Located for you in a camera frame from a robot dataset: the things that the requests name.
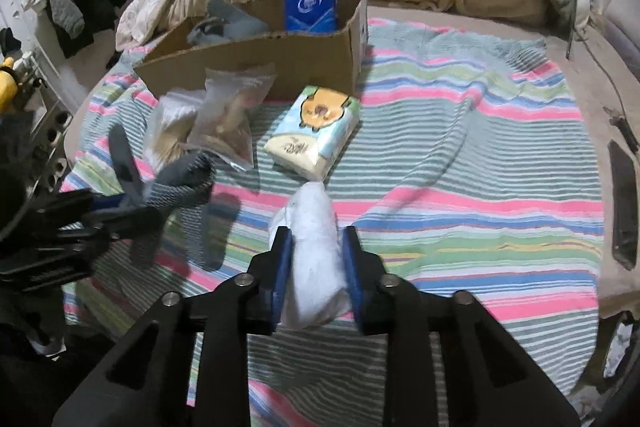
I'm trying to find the floral white quilt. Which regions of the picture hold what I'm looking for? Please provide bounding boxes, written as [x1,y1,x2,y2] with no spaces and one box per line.
[115,0,169,51]

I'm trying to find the grey patterned sock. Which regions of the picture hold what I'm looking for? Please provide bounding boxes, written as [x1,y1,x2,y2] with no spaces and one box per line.
[108,124,215,268]

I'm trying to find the black cable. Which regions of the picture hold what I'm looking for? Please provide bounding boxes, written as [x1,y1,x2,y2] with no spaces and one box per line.
[574,28,640,168]

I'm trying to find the black tablet on stand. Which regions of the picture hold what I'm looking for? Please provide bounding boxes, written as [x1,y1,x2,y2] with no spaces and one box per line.
[565,0,578,61]

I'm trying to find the grey socks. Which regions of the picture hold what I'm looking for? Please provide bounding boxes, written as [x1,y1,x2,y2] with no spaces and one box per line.
[186,0,271,46]

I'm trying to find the clear bag of snacks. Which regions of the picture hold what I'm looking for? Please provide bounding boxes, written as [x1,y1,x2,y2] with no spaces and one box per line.
[184,64,277,171]

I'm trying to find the bag of cotton swabs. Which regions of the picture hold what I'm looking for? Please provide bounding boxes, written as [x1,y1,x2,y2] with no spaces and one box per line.
[143,89,205,173]

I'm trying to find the striped colourful towel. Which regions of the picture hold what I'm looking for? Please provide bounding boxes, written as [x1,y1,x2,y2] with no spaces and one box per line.
[63,18,604,426]

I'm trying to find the cardboard box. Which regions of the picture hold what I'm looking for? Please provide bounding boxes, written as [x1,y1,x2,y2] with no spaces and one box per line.
[134,0,368,101]

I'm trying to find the black phone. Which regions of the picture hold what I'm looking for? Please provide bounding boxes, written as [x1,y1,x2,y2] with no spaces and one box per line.
[608,141,639,271]

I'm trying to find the cartoon tissue pack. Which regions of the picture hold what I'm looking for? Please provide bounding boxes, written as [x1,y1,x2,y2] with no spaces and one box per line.
[264,86,361,182]

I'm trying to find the white sock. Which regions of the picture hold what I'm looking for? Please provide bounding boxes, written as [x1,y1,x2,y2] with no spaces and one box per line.
[269,182,350,329]

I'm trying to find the blue tissue pack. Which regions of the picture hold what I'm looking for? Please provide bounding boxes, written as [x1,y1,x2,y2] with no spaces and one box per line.
[284,0,337,34]

